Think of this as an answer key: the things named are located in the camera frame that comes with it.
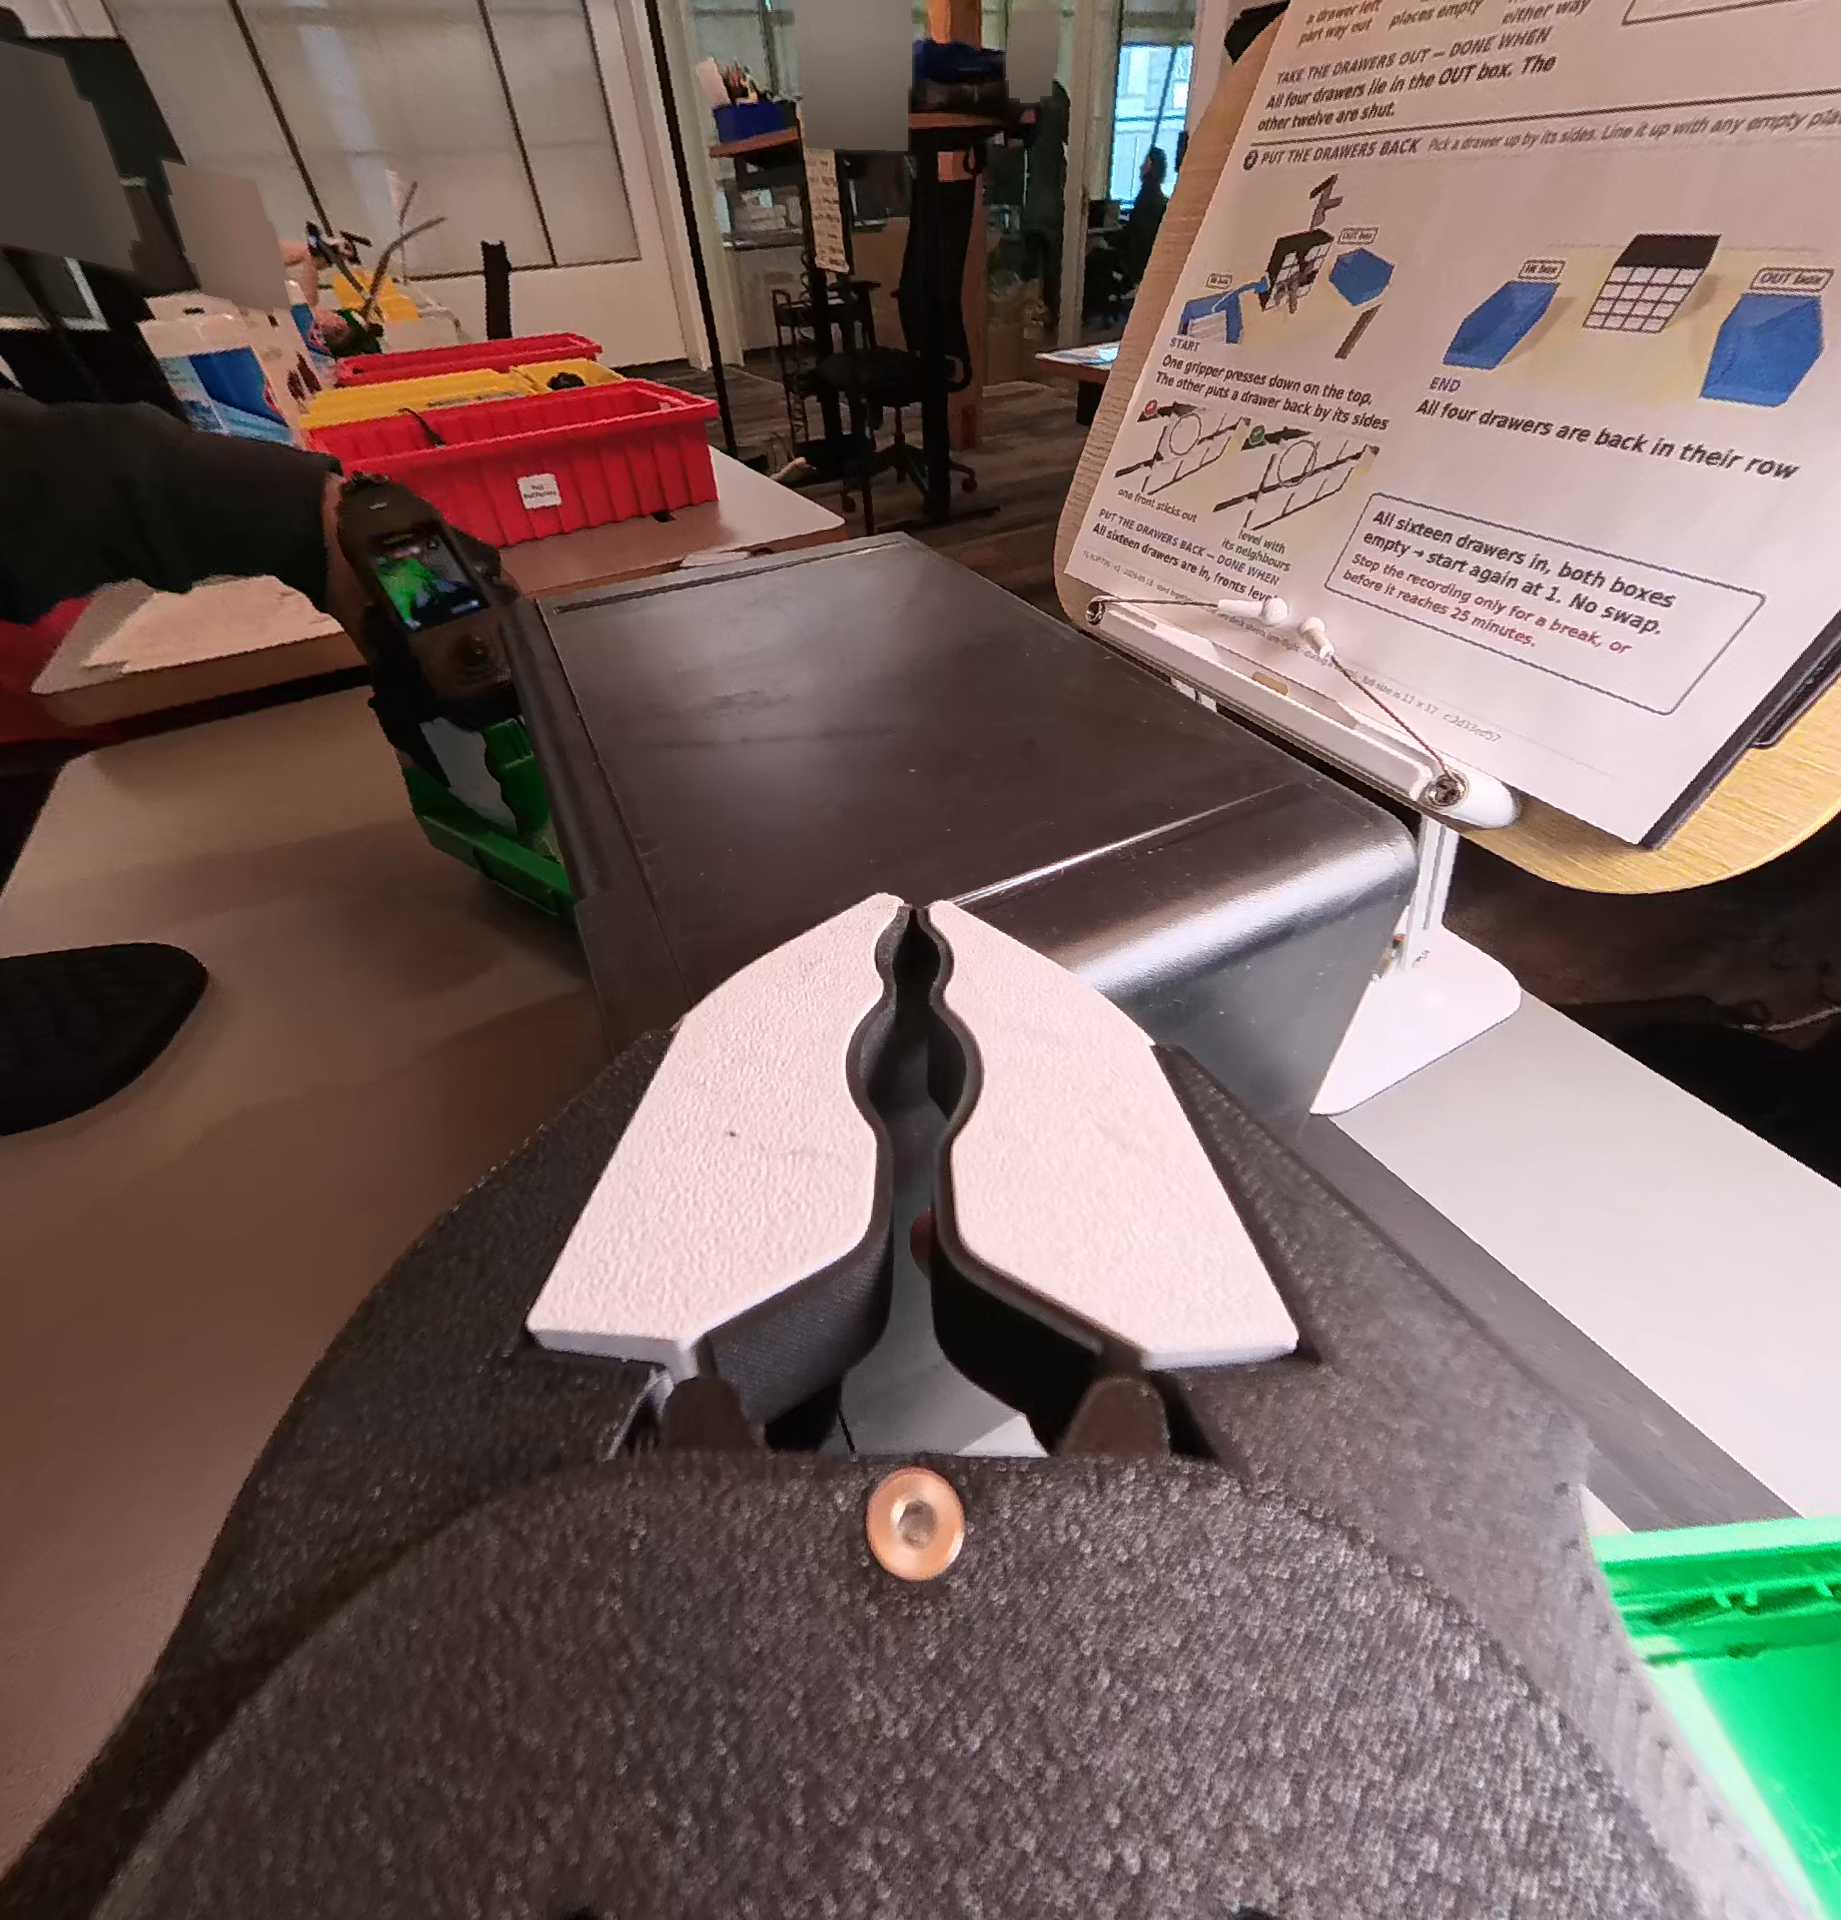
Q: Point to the instruction sheet on stand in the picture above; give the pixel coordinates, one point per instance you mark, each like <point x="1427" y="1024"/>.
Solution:
<point x="1731" y="846"/>

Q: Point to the pale desk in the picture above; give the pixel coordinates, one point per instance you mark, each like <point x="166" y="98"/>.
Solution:
<point x="261" y="1353"/>

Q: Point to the green plastic bin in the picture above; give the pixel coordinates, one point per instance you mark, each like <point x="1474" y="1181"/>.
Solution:
<point x="487" y="866"/>
<point x="1766" y="1731"/>

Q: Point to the person's left forearm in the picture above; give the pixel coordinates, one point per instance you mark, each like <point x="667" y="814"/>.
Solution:
<point x="113" y="491"/>

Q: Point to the printed instruction sheet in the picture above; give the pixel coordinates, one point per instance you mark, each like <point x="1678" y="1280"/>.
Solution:
<point x="1532" y="370"/>

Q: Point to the black drawer cabinet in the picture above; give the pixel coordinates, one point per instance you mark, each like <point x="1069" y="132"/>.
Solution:
<point x="865" y="724"/>

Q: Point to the red plastic bin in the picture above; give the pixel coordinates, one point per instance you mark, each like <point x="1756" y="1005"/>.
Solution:
<point x="454" y="359"/>
<point x="609" y="463"/>

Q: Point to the black mesh office chair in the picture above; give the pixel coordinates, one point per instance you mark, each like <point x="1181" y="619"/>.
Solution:
<point x="65" y="1039"/>

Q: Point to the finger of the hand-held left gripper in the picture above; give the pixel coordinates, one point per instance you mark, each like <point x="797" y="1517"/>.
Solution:
<point x="444" y="771"/>

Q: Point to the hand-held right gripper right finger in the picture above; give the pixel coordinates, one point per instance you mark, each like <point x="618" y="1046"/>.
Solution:
<point x="1116" y="1181"/>

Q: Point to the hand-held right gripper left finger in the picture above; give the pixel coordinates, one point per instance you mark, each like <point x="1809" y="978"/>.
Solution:
<point x="710" y="1181"/>

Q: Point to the wood-edged side table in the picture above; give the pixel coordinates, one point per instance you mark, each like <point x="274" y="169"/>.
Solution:
<point x="753" y="516"/>

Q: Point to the yellow plastic bin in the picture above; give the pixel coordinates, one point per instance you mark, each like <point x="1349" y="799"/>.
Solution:
<point x="413" y="399"/>

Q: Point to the blue white packet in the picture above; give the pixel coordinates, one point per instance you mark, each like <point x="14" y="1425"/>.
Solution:
<point x="215" y="386"/>

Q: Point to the blue storage crate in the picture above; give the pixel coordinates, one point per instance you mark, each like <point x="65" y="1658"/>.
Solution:
<point x="753" y="118"/>

